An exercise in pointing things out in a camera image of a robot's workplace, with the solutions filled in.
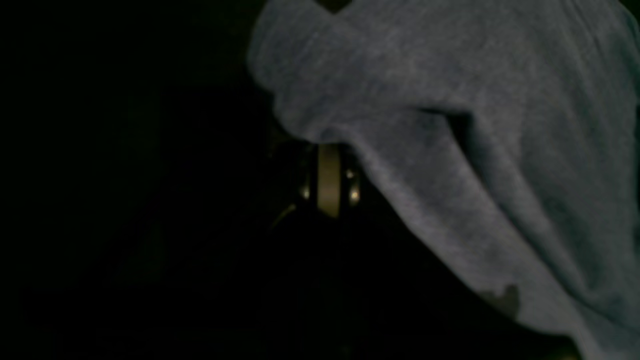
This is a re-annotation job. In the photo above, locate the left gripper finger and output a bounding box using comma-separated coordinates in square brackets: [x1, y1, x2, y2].
[298, 143, 362, 219]

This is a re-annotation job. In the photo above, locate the blue-grey t-shirt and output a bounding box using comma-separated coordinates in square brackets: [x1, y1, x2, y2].
[247, 0, 639, 360]

